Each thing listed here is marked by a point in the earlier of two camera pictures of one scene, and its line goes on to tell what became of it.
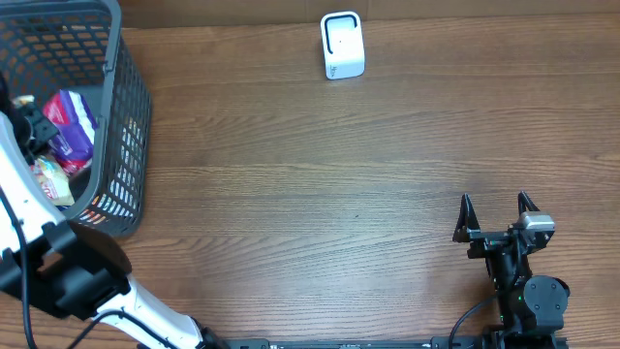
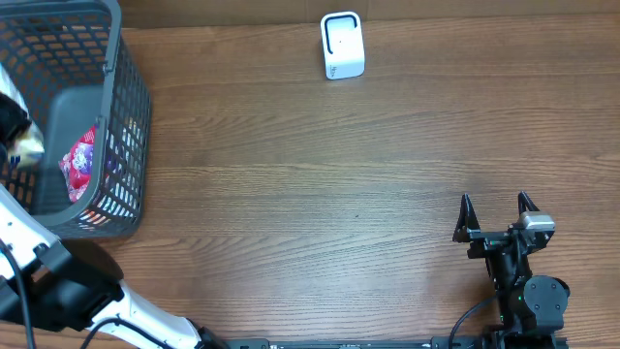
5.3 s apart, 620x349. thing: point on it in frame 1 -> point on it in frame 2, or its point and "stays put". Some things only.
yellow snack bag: (53, 180) -> (30, 146)
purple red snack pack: (72, 147) -> (77, 165)
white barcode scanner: (343, 44) stays put
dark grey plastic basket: (52, 46) stays put
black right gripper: (466, 230) stays put
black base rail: (383, 343) stays put
